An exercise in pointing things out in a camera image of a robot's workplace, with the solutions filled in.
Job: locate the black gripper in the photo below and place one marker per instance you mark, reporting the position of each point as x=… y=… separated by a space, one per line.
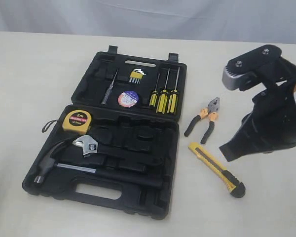
x=265 y=130

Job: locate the yellow black utility knife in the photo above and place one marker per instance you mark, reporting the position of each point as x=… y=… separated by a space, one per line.
x=236 y=188

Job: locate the black electrical tape roll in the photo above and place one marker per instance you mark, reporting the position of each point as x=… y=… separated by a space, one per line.
x=128 y=99

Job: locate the yellow tape measure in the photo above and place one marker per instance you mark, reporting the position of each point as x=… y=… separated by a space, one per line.
x=78 y=121

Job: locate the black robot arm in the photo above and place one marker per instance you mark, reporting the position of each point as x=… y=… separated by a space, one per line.
x=275 y=90

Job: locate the black plastic tool case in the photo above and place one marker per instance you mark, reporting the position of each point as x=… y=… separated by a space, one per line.
x=115 y=145

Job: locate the right yellow black screwdriver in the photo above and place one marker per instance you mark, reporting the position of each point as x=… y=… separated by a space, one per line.
x=174 y=96

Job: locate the yellow black screwdriver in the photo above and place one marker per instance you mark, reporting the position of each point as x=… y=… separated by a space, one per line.
x=163 y=97
x=174 y=96
x=154 y=94

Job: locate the middle yellow black screwdriver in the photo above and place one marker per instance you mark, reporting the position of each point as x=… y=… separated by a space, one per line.
x=163 y=97

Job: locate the left yellow black screwdriver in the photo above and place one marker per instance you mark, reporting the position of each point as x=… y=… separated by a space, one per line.
x=154 y=94

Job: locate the yellow hex key set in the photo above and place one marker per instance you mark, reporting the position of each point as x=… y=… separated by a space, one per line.
x=136 y=76

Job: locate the chrome adjustable wrench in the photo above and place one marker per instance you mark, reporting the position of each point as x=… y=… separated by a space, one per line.
x=91 y=146

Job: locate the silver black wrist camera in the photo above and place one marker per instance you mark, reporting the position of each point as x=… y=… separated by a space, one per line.
x=260 y=65

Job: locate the clear handle tester screwdriver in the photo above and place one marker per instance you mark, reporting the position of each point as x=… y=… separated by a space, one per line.
x=109 y=89

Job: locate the claw hammer black handle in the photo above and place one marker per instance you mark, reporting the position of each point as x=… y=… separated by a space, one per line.
x=48 y=163

